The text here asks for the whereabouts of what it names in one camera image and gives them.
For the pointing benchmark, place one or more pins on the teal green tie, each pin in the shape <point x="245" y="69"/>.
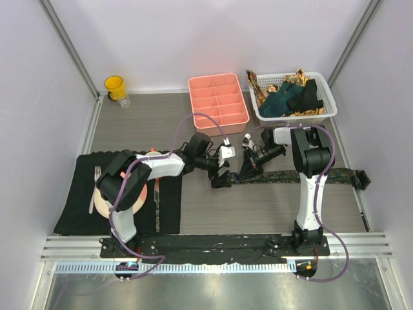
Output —
<point x="275" y="105"/>

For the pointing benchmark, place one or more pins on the black tie in basket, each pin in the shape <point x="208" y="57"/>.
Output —
<point x="307" y="99"/>

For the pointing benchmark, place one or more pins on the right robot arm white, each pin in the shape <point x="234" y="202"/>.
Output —
<point x="313" y="154"/>

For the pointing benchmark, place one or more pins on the aluminium frame rail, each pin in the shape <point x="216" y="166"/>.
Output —
<point x="99" y="254"/>

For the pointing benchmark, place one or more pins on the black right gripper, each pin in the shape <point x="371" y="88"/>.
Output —
<point x="250" y="168"/>

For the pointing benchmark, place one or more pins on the white plastic basket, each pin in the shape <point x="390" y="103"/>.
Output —
<point x="323" y="92"/>

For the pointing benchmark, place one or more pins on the pink divided organizer tray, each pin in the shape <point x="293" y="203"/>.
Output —
<point x="219" y="104"/>

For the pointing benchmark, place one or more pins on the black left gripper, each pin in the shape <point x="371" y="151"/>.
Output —
<point x="221" y="181"/>

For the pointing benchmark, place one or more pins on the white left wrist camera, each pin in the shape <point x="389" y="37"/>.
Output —
<point x="225" y="153"/>

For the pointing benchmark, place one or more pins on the knife with patterned handle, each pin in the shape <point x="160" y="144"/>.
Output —
<point x="157" y="203"/>

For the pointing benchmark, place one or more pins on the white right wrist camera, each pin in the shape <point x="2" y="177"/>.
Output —
<point x="247" y="143"/>

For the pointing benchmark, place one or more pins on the pink and cream plate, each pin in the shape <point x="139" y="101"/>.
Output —
<point x="103" y="209"/>

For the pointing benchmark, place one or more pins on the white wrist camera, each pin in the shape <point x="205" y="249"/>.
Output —
<point x="225" y="153"/>
<point x="247" y="143"/>

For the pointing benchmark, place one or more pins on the dark patterned necktie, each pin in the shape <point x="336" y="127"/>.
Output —
<point x="358" y="179"/>

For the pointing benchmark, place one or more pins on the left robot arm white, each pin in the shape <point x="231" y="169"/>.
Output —
<point x="121" y="183"/>

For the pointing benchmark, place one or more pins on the silver fork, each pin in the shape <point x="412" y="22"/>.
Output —
<point x="97" y="173"/>

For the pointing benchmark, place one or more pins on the black scalloped placemat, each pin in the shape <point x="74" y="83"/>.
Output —
<point x="76" y="221"/>

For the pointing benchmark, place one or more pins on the yellow floral tie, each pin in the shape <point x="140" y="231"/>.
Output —
<point x="261" y="93"/>

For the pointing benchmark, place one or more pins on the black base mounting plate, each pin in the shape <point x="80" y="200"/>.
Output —
<point x="219" y="249"/>

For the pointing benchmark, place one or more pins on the clear small glass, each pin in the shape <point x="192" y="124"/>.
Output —
<point x="124" y="102"/>

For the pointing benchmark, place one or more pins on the yellow plastic cup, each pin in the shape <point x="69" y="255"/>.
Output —
<point x="116" y="88"/>

